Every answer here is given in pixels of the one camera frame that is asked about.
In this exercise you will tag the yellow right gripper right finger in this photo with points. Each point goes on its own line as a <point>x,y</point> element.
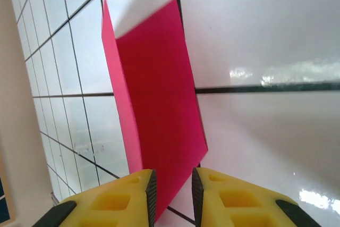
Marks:
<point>239,203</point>

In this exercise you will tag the pink square paper sheet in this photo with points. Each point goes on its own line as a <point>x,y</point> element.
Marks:
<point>159,91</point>

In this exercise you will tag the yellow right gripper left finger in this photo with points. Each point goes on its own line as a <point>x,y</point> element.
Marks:
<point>111,203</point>

